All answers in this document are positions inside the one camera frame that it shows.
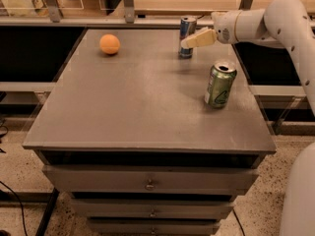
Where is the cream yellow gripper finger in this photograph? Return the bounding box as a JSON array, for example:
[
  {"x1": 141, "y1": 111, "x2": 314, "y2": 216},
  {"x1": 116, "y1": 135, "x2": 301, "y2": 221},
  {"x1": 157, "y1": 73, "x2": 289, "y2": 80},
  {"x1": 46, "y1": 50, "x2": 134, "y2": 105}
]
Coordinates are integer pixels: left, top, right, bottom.
[{"x1": 180, "y1": 28, "x2": 217, "y2": 49}]

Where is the blue silver redbull can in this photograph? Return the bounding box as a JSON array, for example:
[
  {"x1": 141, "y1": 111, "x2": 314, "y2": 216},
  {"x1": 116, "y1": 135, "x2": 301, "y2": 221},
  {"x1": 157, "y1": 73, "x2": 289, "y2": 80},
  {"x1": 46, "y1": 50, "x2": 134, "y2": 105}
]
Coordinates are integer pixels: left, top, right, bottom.
[{"x1": 178, "y1": 16, "x2": 197, "y2": 58}]

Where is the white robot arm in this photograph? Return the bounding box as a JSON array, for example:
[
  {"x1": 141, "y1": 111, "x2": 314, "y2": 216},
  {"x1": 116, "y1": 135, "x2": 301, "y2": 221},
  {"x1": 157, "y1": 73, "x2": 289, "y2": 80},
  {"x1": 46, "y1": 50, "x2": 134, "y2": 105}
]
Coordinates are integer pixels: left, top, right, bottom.
[{"x1": 181, "y1": 0, "x2": 315, "y2": 236}]

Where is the green soda can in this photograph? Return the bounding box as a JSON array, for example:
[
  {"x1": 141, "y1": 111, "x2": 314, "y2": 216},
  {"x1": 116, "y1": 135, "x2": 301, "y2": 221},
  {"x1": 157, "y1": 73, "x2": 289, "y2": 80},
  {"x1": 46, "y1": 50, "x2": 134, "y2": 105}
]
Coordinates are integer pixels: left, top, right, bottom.
[{"x1": 204, "y1": 59, "x2": 237, "y2": 108}]

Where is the orange ball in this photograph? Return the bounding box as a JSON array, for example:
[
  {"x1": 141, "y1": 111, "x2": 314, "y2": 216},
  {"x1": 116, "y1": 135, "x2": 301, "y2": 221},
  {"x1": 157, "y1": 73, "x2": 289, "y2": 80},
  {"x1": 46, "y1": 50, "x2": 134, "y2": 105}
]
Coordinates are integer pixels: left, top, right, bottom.
[{"x1": 99, "y1": 34, "x2": 120, "y2": 55}]

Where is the grey drawer cabinet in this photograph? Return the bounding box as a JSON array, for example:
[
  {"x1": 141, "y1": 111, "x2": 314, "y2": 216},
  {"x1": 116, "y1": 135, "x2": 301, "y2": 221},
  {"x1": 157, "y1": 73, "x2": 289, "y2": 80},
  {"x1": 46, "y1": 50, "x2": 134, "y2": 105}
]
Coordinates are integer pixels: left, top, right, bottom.
[{"x1": 24, "y1": 29, "x2": 276, "y2": 236}]

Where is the metal railing post middle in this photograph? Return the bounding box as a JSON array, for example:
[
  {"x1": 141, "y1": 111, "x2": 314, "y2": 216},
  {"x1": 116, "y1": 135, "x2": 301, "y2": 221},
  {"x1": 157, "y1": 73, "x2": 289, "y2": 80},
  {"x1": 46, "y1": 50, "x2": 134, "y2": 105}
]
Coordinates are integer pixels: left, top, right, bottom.
[{"x1": 123, "y1": 0, "x2": 135, "y2": 24}]

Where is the metal railing post left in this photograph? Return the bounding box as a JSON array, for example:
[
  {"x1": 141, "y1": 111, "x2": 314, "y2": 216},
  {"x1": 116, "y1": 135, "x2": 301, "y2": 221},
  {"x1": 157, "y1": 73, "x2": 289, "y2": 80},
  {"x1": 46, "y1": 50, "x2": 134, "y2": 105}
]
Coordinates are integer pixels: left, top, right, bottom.
[{"x1": 45, "y1": 0, "x2": 62, "y2": 23}]

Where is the black floor cable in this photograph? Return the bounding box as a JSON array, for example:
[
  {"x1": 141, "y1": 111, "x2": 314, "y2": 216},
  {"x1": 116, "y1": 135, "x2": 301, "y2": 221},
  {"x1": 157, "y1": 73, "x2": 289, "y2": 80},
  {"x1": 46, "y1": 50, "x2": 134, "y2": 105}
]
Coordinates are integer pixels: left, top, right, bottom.
[{"x1": 0, "y1": 180, "x2": 30, "y2": 236}]

